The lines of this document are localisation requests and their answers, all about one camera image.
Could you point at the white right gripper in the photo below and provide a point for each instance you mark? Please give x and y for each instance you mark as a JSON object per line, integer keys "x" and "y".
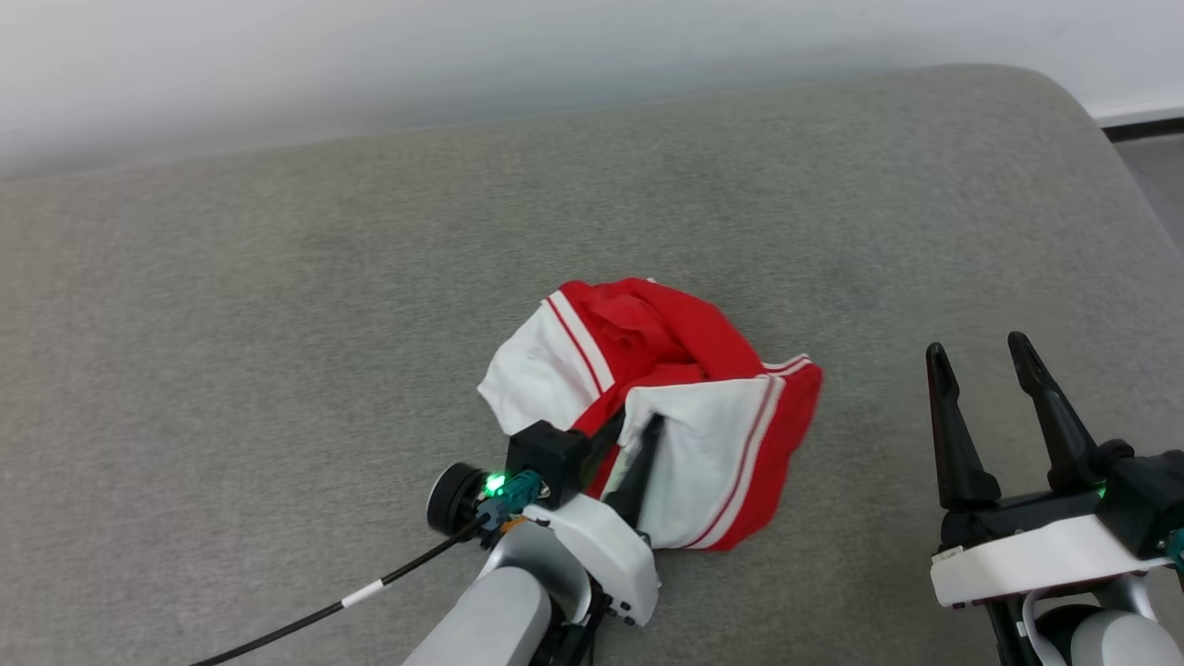
{"x": 1027, "y": 555}

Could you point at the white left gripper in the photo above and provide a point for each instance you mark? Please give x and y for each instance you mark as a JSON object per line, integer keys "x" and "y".
{"x": 606, "y": 555}

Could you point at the red and white garment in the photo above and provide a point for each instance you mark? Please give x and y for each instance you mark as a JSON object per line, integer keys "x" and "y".
{"x": 647, "y": 324}

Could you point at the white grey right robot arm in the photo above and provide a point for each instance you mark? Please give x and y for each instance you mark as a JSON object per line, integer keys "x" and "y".
{"x": 1119, "y": 643}

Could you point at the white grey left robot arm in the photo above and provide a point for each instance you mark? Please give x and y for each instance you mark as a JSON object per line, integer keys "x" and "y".
{"x": 490, "y": 620}

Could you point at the grey fabric sofa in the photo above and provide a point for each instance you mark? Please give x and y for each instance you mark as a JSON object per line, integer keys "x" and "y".
{"x": 277, "y": 370}

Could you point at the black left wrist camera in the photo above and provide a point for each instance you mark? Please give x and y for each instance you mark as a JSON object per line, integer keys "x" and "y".
{"x": 550, "y": 458}

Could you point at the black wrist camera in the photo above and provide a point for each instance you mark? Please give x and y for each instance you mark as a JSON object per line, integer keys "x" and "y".
{"x": 550, "y": 458}
{"x": 1147, "y": 499}

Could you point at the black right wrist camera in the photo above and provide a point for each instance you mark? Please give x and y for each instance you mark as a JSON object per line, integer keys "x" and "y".
{"x": 1147, "y": 499}

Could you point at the dark wall baseboard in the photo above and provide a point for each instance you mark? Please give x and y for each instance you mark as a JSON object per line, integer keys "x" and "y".
{"x": 1147, "y": 128}

